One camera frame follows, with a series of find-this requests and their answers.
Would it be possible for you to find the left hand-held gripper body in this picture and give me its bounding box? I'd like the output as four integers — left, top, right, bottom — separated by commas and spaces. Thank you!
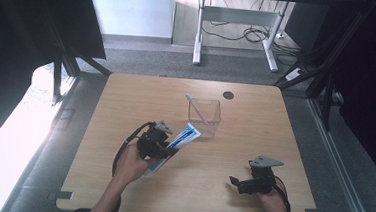
134, 118, 176, 162

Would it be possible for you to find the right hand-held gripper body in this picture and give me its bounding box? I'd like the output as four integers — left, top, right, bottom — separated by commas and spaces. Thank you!
245, 153, 286, 197

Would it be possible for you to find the person's right hand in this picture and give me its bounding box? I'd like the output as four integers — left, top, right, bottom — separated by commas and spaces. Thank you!
256, 185, 293, 212

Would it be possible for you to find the person's left hand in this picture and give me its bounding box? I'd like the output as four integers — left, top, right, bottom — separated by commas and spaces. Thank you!
113, 140, 161, 189

